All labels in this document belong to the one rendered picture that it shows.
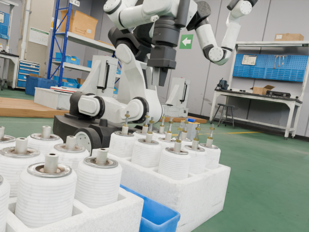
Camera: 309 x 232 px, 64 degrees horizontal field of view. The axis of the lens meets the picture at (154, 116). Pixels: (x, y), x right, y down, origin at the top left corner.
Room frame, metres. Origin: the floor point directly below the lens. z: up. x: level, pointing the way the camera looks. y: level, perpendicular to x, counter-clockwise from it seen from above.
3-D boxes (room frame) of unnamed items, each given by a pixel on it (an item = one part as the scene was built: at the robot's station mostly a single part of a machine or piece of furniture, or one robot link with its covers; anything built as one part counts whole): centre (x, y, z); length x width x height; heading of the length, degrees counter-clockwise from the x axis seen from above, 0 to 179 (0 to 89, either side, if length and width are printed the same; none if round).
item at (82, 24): (5.97, 2.12, 1.70); 0.72 x 0.58 x 0.50; 144
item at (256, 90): (5.28, -2.14, 0.87); 0.40 x 0.30 x 0.23; 37
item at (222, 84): (5.39, -1.34, 0.87); 0.41 x 0.17 x 0.25; 141
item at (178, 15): (0.85, -0.01, 0.68); 0.11 x 0.11 x 0.11; 52
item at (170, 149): (0.78, -0.09, 0.25); 0.08 x 0.08 x 0.01
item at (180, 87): (4.30, 0.07, 0.45); 1.51 x 0.57 x 0.74; 141
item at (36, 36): (6.47, 3.25, 1.38); 0.49 x 0.02 x 0.35; 141
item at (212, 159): (0.96, -0.23, 0.16); 0.10 x 0.10 x 0.18
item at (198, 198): (0.94, -0.06, 0.09); 0.39 x 0.39 x 0.18; 53
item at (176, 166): (0.78, -0.09, 0.16); 0.10 x 0.10 x 0.18
